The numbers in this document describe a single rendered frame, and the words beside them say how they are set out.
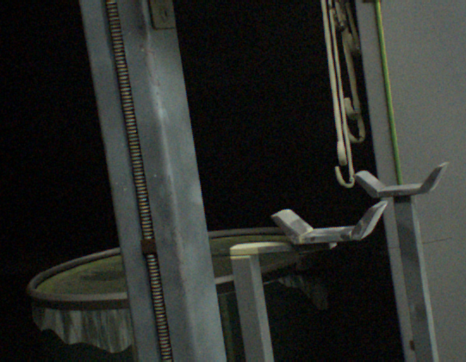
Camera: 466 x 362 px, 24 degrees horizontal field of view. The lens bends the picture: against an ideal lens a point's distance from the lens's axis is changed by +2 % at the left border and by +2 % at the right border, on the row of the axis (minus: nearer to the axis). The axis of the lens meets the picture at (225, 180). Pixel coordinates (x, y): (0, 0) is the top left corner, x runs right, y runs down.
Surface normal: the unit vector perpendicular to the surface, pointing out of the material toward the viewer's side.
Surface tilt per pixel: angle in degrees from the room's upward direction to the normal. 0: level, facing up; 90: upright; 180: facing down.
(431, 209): 90
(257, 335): 90
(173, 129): 90
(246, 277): 90
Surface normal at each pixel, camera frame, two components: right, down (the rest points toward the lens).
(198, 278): 0.91, -0.10
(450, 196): -0.40, 0.15
